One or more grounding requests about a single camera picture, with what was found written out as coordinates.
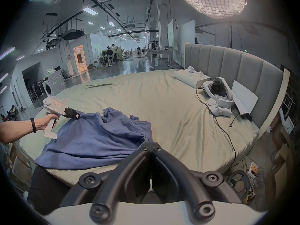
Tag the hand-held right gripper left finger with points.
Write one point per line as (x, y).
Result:
(131, 170)

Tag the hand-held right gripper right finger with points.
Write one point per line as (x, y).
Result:
(174, 170)

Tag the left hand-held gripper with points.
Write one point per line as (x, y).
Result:
(55, 105)

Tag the blue shirt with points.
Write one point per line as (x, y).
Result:
(93, 139)

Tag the person's left hand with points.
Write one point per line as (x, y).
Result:
(44, 123)

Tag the white washing machine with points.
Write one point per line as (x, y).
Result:
(54, 84)

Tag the bed with beige sheet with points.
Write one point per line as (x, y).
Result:
(178, 116)

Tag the black round wheel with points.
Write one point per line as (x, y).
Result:
(239, 181)

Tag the white hand controller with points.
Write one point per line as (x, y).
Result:
(221, 111)
(191, 69)

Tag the group of people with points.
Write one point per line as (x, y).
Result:
(110, 53)

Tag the white power strip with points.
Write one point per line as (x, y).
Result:
(253, 170)

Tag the white headset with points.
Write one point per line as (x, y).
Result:
(222, 99)

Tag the black power adapter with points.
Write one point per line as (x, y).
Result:
(247, 117)

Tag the flat white box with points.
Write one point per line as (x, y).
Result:
(189, 80)

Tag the white card sheet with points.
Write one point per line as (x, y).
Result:
(246, 97)

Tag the brown cardboard carton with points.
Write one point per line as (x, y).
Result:
(280, 156)

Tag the white table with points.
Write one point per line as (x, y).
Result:
(164, 55)

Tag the grey padded headboard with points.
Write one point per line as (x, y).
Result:
(246, 67)

